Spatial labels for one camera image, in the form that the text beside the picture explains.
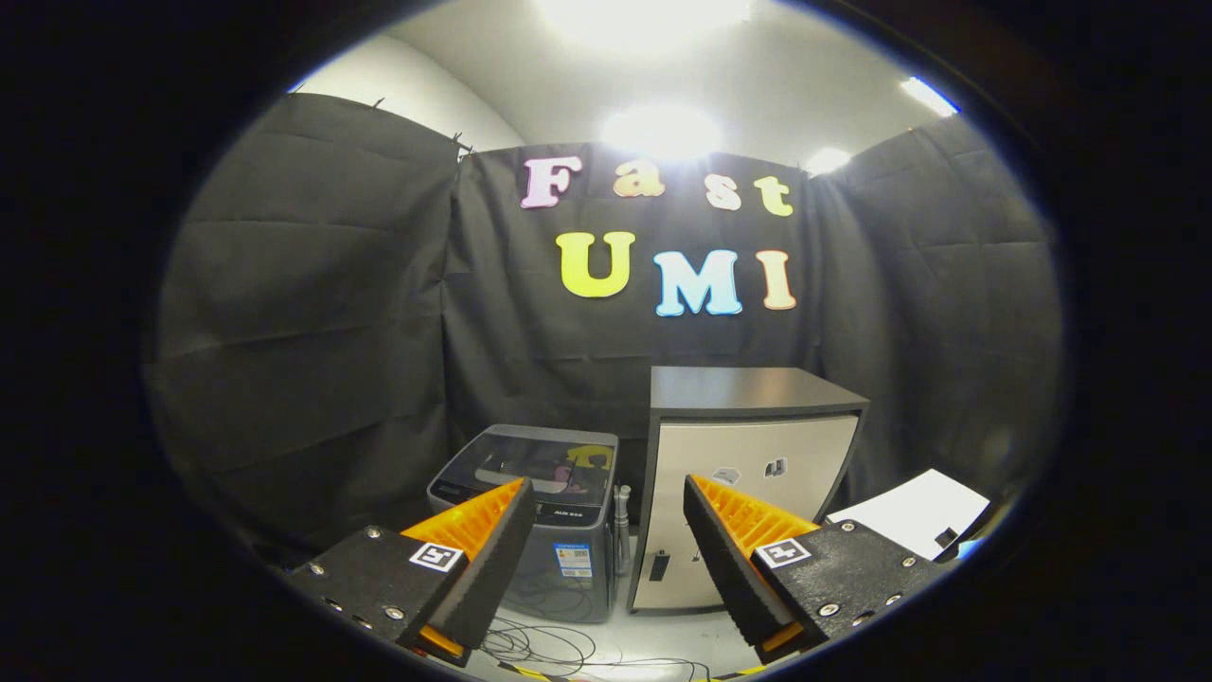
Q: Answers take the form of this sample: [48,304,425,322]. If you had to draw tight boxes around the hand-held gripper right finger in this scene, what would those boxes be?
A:
[684,474,948,666]

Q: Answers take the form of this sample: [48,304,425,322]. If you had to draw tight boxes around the black backdrop cloth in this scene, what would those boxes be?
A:
[142,92,1066,569]

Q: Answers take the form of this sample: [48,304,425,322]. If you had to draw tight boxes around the black floor cables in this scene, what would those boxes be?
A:
[478,614,721,682]

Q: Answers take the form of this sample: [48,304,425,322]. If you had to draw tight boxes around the grey washing machine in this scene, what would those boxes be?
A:
[426,424,621,624]

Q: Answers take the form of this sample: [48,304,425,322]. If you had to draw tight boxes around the grey drain hose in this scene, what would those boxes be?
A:
[614,483,633,575]

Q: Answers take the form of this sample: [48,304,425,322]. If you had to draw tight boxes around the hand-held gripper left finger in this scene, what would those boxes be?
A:
[284,477,539,669]

